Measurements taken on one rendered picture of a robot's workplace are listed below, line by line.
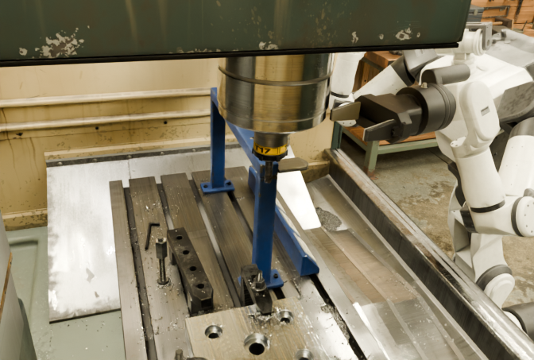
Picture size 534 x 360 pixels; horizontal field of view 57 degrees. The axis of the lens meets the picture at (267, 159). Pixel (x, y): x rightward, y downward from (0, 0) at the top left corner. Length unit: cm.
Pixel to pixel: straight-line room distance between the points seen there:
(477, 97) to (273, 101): 44
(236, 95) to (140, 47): 17
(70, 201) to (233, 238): 64
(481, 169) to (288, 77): 50
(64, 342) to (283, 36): 116
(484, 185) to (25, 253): 149
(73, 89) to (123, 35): 122
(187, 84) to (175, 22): 124
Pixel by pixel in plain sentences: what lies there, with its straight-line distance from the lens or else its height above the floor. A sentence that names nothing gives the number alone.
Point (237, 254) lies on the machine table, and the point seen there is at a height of 90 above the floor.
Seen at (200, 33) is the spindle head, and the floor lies 158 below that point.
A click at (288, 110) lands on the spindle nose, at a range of 63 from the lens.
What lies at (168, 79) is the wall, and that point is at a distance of 174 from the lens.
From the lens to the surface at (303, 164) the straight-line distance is 103.
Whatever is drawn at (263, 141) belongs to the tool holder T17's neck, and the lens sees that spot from 71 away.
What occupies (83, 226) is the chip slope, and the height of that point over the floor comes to 75.
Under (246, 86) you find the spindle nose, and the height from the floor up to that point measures 149.
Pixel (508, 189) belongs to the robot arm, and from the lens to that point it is 111.
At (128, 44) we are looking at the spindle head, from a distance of 51.
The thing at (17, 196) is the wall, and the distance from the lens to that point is 192.
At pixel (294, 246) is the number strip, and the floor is 95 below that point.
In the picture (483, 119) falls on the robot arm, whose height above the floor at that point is 137.
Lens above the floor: 170
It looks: 28 degrees down
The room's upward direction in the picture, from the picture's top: 3 degrees clockwise
